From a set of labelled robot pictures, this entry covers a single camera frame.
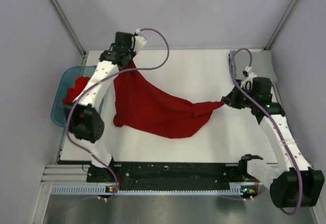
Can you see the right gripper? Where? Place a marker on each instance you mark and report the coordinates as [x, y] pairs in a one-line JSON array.
[[231, 99]]

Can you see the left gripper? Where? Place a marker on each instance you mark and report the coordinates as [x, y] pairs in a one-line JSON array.
[[132, 52]]

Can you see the dark red t-shirt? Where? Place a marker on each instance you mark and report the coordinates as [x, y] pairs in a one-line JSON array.
[[142, 106]]

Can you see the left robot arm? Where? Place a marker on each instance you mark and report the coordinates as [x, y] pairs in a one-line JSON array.
[[84, 125]]

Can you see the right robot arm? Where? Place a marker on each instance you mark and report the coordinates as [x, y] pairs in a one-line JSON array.
[[294, 183]]

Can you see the folded blue white t-shirt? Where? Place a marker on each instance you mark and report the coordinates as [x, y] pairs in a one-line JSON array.
[[232, 66]]

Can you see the folded grey t-shirt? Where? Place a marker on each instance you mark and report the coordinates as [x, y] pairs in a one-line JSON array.
[[261, 64]]

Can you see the bright red t-shirt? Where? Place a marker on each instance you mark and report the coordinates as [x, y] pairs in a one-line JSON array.
[[79, 84]]

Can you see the teal plastic bin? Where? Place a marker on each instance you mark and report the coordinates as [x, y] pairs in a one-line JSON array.
[[67, 81]]

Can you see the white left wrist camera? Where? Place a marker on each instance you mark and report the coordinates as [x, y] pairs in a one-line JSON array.
[[139, 40]]

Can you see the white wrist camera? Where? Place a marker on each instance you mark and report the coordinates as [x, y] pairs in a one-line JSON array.
[[249, 75], [139, 40]]

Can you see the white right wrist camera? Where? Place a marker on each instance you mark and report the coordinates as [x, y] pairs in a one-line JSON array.
[[249, 75]]

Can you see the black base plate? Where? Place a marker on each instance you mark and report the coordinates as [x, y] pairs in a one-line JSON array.
[[166, 185]]

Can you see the aluminium frame rail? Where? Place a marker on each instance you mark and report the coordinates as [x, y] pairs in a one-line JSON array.
[[218, 172]]

